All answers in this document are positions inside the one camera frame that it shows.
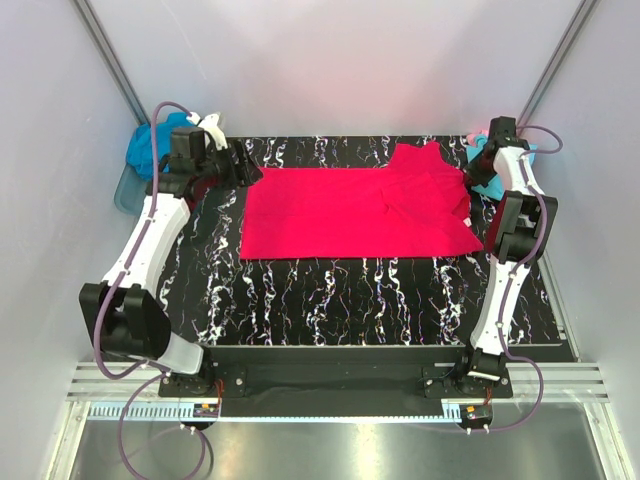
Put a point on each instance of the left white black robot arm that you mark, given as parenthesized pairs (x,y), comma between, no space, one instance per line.
(122,314)

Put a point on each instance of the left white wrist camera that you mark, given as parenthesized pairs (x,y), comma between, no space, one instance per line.
(212,125)

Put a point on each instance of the aluminium corner post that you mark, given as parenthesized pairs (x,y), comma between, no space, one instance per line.
(561,52)
(98,35)

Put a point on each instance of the blue crumpled t shirt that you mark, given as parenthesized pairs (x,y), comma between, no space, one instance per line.
(139,152)

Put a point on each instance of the right aluminium corner post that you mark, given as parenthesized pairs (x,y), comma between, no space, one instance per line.
(561,52)

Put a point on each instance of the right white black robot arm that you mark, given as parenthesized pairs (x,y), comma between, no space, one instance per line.
(515,240)

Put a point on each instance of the clear teal plastic bin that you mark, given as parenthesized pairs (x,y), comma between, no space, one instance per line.
(130,192)

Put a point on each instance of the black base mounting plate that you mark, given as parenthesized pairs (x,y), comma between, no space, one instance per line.
(342,381)

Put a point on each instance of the folded pink t shirt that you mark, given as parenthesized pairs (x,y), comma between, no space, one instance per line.
(477,139)

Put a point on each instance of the folded light blue t shirt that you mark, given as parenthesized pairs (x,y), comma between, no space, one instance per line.
(494,189)

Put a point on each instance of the left aluminium corner post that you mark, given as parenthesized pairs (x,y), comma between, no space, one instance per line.
(98,35)

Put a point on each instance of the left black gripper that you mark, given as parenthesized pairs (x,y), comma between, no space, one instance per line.
(245,171)

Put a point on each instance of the white slotted cable duct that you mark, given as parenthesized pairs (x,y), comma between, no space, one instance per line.
(155,411)

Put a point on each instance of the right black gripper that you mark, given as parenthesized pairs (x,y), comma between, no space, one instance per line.
(473,177)

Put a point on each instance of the red t shirt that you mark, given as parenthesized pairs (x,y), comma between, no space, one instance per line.
(415,207)

